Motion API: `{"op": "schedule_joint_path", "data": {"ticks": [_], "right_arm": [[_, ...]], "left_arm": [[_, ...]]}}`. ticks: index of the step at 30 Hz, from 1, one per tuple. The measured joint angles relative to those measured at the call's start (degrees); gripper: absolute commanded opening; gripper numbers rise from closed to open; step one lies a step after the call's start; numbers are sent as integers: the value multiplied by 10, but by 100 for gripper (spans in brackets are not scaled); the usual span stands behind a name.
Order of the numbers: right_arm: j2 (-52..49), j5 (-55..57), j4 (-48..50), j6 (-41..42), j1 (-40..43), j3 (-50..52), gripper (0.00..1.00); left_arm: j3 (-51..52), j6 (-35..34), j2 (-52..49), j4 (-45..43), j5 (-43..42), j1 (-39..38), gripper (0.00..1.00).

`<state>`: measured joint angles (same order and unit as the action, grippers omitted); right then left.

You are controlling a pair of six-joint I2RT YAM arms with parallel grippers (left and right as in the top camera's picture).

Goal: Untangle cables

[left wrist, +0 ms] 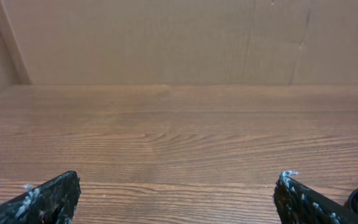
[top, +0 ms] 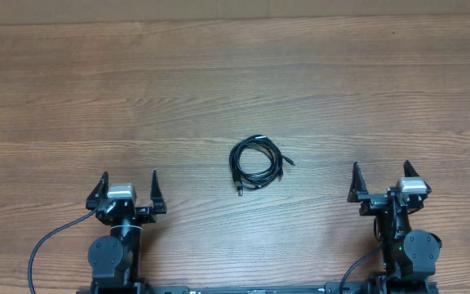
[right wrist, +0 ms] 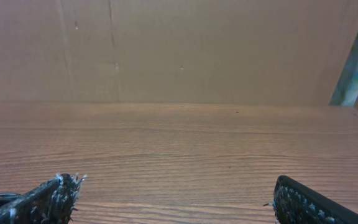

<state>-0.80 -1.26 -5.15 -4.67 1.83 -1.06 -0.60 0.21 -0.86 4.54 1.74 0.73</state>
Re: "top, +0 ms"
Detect black USB cable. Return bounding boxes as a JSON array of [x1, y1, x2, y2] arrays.
[[228, 134, 296, 197]]

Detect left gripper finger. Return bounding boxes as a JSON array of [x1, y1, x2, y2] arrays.
[[86, 171, 109, 211], [150, 170, 166, 214]]

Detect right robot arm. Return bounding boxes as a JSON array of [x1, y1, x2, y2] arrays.
[[339, 161, 442, 293]]

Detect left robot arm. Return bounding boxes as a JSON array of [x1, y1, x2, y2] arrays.
[[86, 171, 166, 293]]

